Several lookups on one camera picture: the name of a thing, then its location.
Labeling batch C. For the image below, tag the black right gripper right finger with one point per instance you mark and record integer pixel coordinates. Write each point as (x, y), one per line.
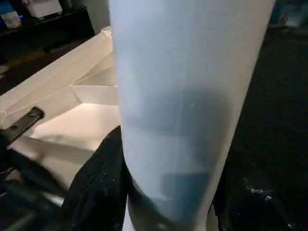
(260, 204)

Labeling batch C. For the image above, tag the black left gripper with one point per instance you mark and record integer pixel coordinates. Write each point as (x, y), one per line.
(29, 183)

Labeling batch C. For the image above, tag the white plastic table leg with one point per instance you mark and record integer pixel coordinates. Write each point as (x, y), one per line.
(187, 84)

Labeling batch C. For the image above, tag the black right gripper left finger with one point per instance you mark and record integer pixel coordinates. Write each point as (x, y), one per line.
(101, 187)

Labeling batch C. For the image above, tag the white plastic table top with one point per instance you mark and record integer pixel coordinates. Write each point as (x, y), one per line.
(60, 79)

